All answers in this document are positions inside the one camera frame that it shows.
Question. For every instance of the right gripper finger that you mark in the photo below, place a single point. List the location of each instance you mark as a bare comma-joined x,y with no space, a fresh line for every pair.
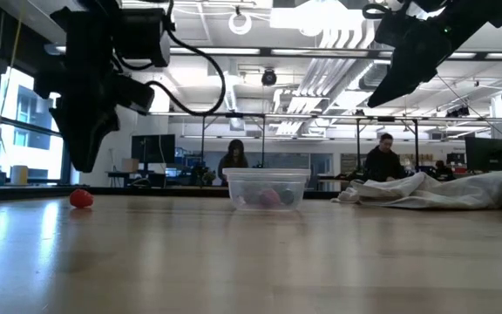
408,70

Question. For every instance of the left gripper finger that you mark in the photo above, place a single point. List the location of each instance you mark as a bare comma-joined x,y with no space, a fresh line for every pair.
85,144

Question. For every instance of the clear plastic tupperware container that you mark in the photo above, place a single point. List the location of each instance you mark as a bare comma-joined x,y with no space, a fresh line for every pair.
266,173

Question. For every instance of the pale pink strawberry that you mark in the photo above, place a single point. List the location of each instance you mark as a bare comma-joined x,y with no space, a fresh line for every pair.
269,198

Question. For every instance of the cardboard box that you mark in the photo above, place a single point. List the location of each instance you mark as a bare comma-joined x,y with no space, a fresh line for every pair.
130,165

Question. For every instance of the small black mounted device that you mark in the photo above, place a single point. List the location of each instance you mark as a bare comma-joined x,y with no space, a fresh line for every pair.
458,112

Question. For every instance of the black computer monitor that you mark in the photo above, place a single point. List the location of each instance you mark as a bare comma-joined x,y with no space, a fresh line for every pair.
153,148
488,152

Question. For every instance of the large window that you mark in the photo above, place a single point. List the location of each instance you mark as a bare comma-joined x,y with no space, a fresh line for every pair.
15,148

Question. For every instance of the white roll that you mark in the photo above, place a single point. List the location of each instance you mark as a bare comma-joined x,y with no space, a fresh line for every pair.
19,174

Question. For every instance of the silver air ducts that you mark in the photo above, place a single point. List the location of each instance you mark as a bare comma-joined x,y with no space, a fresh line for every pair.
334,65

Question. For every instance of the black desk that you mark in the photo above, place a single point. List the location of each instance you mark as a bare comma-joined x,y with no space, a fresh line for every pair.
157,179

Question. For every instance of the person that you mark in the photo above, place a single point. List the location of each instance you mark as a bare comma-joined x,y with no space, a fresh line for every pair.
233,159
381,163
443,171

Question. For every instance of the long ceiling light bar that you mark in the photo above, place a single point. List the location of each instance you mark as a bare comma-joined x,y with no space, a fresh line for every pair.
303,51

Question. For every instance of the white checked dish towel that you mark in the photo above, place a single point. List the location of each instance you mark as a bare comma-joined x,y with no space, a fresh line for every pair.
429,192

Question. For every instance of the small potted plant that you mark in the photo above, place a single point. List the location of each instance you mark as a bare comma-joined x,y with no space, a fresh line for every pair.
209,177

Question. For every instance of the black ceiling spotlight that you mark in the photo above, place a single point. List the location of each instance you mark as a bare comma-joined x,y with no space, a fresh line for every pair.
269,77

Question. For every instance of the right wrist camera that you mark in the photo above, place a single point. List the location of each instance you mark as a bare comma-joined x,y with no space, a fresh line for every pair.
390,28

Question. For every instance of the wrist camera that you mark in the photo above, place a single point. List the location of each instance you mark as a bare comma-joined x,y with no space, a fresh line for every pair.
390,28
142,37

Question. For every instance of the black metal gantry frame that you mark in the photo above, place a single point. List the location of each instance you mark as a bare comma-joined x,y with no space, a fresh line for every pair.
386,118

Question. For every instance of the black aluminium table frame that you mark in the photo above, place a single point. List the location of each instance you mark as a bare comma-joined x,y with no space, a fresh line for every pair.
124,191

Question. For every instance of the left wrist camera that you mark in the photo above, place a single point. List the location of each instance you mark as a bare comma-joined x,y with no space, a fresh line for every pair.
142,37

